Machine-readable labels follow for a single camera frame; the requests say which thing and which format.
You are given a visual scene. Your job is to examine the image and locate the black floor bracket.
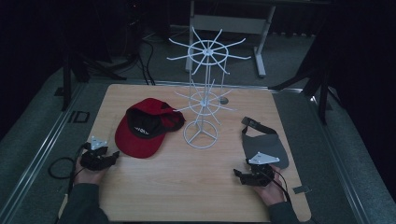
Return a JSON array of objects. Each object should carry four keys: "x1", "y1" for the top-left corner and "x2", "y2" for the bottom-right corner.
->
[{"x1": 67, "y1": 110, "x2": 91, "y2": 124}]

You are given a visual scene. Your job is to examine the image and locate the white metal desk frame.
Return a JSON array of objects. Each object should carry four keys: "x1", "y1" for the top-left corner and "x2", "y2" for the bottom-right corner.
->
[{"x1": 185, "y1": 0, "x2": 277, "y2": 78}]

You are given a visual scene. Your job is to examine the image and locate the person's right hand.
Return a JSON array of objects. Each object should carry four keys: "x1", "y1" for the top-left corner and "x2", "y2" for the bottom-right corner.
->
[{"x1": 252, "y1": 164, "x2": 288, "y2": 207}]

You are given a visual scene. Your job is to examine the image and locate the person's left hand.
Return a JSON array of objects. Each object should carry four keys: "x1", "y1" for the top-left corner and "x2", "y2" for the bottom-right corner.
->
[{"x1": 73, "y1": 154, "x2": 108, "y2": 187}]

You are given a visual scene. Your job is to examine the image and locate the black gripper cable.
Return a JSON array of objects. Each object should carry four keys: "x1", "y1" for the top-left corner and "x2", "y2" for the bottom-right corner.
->
[
  {"x1": 48, "y1": 142, "x2": 92, "y2": 195},
  {"x1": 262, "y1": 167, "x2": 292, "y2": 203}
]

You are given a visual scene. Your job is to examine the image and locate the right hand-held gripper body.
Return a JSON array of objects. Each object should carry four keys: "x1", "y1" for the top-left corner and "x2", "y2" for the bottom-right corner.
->
[{"x1": 247, "y1": 151, "x2": 281, "y2": 188}]

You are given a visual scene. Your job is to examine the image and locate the grey tape strip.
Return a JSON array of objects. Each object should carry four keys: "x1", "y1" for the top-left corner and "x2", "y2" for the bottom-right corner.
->
[{"x1": 291, "y1": 185, "x2": 313, "y2": 195}]

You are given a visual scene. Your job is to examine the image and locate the grey sun visor cap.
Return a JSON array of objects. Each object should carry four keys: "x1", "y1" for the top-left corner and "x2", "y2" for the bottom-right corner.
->
[{"x1": 241, "y1": 116, "x2": 290, "y2": 170}]

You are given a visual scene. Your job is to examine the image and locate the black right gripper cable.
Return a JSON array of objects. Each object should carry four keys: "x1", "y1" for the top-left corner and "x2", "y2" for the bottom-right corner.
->
[{"x1": 262, "y1": 167, "x2": 292, "y2": 203}]

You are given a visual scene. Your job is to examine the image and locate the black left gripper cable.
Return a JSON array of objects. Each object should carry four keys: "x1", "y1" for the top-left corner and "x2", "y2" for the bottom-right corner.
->
[{"x1": 48, "y1": 142, "x2": 92, "y2": 195}]

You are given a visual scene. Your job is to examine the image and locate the red baseball cap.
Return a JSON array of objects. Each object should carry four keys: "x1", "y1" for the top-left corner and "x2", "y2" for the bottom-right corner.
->
[{"x1": 114, "y1": 97, "x2": 187, "y2": 160}]

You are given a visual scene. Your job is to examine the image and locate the black floor cables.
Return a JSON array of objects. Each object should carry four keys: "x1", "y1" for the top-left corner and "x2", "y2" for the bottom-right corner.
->
[{"x1": 135, "y1": 36, "x2": 157, "y2": 87}]

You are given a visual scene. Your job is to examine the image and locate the metal floor rail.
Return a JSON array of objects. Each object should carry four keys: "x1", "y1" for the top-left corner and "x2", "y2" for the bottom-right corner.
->
[
  {"x1": 309, "y1": 92, "x2": 373, "y2": 224},
  {"x1": 0, "y1": 83, "x2": 87, "y2": 224}
]

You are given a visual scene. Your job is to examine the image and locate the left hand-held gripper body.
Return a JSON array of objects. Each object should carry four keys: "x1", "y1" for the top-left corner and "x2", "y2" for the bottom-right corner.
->
[{"x1": 79, "y1": 135, "x2": 110, "y2": 172}]

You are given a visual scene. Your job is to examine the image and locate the white wire display rack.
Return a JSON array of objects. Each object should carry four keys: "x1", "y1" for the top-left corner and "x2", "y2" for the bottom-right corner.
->
[{"x1": 166, "y1": 26, "x2": 252, "y2": 150}]

